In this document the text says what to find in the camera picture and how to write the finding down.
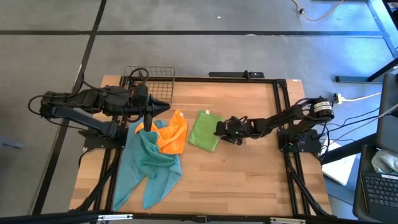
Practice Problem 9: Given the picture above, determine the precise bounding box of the orange microfiber towel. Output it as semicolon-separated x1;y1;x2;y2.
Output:
134;108;188;156

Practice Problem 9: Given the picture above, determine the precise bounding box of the black desk leg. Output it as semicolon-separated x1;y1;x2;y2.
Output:
366;57;398;83

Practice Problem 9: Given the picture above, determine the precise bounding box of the crumpled pale cloth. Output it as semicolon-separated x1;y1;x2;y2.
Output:
371;149;398;175

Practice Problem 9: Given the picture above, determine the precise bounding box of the orange floor cable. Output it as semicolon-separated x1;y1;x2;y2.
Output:
291;0;345;22

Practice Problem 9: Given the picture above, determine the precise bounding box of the blue-grey floor bar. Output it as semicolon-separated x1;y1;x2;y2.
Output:
335;75;384;84

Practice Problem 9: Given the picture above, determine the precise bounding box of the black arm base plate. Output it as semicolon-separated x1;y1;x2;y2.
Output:
83;126;129;151
277;128;322;154

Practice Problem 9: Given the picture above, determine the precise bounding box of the green microfiber towel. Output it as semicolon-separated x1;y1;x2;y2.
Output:
187;109;224;153

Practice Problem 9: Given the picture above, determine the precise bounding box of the white cable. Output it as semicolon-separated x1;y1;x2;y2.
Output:
341;91;382;103

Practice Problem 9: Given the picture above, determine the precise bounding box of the black bar with sensor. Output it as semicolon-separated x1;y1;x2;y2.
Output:
208;70;266;79

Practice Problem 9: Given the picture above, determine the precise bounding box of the teal microfiber towel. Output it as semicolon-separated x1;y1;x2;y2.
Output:
136;119;180;180

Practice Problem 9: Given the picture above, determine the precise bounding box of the wire mesh basket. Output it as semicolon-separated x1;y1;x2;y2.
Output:
119;65;176;105

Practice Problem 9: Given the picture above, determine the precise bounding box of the grey monitor back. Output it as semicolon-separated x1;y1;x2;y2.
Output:
375;73;398;153

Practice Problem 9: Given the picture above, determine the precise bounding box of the light blue microfiber towel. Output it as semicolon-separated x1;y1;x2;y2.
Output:
112;116;183;212

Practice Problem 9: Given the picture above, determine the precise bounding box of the black laptop keyboard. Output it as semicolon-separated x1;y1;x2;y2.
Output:
353;146;398;224

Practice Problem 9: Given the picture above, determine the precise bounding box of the silver bracket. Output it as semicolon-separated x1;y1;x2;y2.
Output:
98;213;134;222
269;217;307;224

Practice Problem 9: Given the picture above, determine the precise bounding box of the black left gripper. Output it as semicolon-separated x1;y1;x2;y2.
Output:
127;83;171;133

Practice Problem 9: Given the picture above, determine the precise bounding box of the black desk edge bar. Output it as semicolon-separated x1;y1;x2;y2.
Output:
320;133;379;165

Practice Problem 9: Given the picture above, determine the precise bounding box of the white board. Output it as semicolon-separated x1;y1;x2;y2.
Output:
322;139;358;187

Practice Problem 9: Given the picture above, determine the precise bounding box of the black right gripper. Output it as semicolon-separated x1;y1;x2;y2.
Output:
213;117;252;146

